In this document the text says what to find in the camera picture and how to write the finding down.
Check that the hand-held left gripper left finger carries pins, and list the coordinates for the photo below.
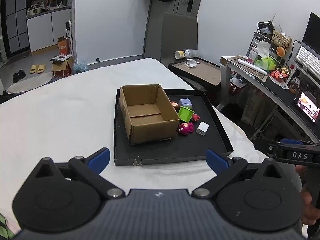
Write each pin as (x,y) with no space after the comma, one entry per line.
(99,158)

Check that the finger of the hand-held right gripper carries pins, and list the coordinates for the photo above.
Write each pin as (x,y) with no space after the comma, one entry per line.
(266,146)

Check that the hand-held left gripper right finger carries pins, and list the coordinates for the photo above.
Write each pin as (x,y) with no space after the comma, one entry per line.
(217,160)

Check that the white charger plug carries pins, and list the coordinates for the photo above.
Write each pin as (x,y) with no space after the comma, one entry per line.
(202,128)

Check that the black shallow tray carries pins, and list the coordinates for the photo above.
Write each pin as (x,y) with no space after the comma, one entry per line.
(175,147)

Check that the pink animal toy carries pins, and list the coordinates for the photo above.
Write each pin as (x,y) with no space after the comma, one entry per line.
(185,128)

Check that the green lidded container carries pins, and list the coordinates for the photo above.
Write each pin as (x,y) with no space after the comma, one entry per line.
(185,113)

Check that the person's right hand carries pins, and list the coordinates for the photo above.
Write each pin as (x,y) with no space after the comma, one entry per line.
(307,205)

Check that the beige tote bag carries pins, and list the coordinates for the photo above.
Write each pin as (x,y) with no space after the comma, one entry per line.
(252,105)

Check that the small red toy figure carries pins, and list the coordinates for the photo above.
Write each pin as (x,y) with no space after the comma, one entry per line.
(195,117)

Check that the phone with lit screen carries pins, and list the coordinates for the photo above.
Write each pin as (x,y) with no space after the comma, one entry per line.
(308,106)

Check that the grey curved desk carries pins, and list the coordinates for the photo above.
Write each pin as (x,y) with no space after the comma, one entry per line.
(277,92)

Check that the purple cube toy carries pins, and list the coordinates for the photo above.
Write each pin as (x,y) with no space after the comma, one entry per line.
(185,102)

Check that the small brown figurine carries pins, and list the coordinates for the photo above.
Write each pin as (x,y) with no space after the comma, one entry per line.
(295,85)

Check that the red basket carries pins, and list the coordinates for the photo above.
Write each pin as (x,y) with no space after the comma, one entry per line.
(237,85)

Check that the small brown-haired toy figure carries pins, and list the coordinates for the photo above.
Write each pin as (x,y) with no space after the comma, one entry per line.
(174,104)

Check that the red snack packet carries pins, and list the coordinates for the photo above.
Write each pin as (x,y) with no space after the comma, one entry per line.
(278,74)

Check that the brown flat desk tray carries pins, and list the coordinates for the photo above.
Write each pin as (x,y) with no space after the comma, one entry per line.
(243,68)

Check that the green plastic bag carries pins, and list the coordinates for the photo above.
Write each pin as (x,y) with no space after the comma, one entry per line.
(266,63)

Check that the white tube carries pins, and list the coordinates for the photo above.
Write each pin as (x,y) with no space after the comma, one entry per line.
(246,63)

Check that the black tray with brown bottom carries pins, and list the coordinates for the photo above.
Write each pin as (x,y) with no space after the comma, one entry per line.
(202,73)

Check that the pink bottle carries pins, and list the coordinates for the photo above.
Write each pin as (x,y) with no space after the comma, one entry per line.
(251,55)

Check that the blue plastic bag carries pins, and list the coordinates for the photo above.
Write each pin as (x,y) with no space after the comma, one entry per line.
(80,66)

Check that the orange round toy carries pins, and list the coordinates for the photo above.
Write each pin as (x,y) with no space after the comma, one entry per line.
(280,51)

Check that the white tissue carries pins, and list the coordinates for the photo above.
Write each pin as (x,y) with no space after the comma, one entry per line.
(263,50)

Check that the white keyboard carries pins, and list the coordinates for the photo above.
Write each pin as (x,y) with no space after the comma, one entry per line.
(310,58)

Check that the brown floor cardboard box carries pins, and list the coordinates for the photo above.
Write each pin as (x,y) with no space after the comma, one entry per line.
(62,67)

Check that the white face mask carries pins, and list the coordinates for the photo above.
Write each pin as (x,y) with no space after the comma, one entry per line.
(192,63)

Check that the white floor mat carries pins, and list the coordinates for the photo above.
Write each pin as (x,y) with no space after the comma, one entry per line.
(30,85)

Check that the grey drawer organizer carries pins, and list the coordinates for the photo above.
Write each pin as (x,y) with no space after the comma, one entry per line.
(255,41)

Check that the yellow slipper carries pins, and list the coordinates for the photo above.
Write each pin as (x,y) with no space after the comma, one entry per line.
(41,68)
(33,69)

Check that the woven basket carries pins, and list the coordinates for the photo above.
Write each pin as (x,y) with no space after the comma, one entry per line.
(281,40)

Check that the yellow label plastic bottle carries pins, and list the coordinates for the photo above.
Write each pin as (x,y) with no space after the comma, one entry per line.
(183,54)

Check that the green striped clothing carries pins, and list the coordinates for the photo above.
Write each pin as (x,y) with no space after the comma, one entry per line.
(5,227)

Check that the orange carton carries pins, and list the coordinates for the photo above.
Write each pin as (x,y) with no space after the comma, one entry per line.
(63,46)

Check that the black gadget on organizer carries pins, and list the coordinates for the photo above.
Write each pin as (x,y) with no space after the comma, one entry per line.
(265,27)

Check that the black monitor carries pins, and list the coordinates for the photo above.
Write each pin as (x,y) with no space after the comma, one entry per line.
(313,30)

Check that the grey chair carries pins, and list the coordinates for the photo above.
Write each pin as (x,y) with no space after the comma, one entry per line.
(178,37)

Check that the white cabinet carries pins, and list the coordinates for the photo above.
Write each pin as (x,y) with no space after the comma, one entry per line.
(47,30)

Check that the beige rice cooker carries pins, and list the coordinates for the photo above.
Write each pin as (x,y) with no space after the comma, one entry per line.
(34,11)

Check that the black door lock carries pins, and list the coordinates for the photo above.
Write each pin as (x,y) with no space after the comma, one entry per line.
(191,1)

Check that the black framed glass door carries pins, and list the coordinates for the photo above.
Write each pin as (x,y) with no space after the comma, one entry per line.
(15,17)

